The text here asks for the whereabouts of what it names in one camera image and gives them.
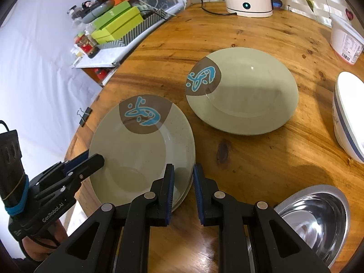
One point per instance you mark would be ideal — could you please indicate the black white striped box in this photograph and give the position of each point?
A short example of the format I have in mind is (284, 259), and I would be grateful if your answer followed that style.
(133, 35)

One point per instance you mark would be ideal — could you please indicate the small dark bottle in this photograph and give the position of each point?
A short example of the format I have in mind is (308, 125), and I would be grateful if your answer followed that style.
(75, 12)

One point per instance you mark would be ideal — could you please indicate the white sheet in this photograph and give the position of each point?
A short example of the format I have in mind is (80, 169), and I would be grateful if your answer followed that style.
(34, 62)

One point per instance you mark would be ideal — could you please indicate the small decorated jar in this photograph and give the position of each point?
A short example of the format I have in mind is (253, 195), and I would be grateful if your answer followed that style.
(85, 45)

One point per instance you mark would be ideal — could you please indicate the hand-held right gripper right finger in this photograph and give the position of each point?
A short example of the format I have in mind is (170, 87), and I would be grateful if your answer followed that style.
(198, 193)

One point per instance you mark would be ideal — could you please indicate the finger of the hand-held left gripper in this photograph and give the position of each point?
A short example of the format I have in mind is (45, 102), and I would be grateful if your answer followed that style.
(76, 160)
(95, 161)

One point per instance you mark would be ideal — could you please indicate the grey oval case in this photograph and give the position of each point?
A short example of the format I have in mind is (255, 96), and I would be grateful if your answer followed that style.
(99, 8)

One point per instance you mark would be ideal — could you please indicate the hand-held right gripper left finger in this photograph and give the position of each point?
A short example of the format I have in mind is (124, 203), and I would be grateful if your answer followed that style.
(170, 193)

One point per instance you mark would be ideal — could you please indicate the lime green box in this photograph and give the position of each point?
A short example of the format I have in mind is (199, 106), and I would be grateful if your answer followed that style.
(119, 22)

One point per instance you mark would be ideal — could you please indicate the beige bowl with blue pattern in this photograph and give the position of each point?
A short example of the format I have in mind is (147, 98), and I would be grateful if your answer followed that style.
(250, 96)

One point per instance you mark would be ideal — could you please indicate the person's left hand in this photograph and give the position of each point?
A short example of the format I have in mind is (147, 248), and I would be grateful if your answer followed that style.
(59, 233)

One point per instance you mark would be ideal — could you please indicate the heart print curtain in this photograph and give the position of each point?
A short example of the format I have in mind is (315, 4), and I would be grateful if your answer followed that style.
(312, 2)

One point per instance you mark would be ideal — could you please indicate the green plate blue fish print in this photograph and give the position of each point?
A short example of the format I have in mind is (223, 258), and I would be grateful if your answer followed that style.
(136, 159)
(179, 202)

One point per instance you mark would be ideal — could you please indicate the white bowl blue stripe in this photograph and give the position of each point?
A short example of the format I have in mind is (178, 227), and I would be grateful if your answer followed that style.
(347, 125)

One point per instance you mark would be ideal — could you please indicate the white plastic tub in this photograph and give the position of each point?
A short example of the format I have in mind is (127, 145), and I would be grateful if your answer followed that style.
(341, 42)

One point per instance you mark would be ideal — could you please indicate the white flat board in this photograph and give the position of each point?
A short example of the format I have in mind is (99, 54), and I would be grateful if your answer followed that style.
(96, 61)

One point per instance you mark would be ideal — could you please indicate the black binder clip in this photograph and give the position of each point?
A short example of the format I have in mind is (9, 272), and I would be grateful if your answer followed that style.
(86, 111)

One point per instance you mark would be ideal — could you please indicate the olive green box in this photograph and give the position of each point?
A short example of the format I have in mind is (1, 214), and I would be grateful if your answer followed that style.
(121, 5)

